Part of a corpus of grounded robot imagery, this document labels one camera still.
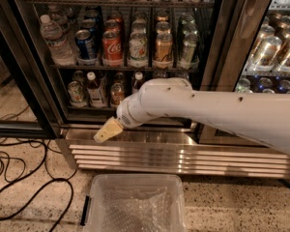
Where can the dark juice bottle white cap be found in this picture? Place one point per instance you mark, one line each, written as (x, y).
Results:
(137, 81)

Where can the clear plastic storage bin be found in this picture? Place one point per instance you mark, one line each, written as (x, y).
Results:
(135, 203)

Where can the gold can bottom shelf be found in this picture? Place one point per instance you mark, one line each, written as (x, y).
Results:
(117, 92)

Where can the green silver soda can front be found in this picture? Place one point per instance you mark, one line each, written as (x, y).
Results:
(190, 44)

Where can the red coca-cola can front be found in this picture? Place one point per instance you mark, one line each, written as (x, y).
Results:
(112, 48)

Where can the red coca-cola can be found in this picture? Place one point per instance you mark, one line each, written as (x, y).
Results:
(112, 48)
(113, 26)

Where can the small can bottom shelf left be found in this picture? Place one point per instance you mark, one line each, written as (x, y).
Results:
(77, 94)

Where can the stainless steel fridge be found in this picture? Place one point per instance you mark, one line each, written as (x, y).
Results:
(46, 85)

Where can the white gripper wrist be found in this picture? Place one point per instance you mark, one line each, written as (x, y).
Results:
(128, 112)

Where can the blue pepsi can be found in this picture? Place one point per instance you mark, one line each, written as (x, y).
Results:
(85, 44)
(90, 25)

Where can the blue pepsi can front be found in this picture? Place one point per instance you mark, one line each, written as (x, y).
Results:
(85, 44)

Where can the white green soda can front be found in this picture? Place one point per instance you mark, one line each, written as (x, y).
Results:
(138, 46)

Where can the steel fridge grille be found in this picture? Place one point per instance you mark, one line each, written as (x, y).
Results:
(176, 159)

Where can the orange gold soda can front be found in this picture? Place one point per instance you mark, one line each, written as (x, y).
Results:
(163, 47)

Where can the brown tea bottle white cap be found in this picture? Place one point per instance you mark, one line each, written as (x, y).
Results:
(96, 91)

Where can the open fridge door frame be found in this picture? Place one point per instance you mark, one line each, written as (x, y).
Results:
(235, 24)

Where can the clear water bottle middle shelf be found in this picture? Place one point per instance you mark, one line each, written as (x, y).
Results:
(57, 42)

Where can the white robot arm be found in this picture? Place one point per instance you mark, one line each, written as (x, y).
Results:
(259, 117)

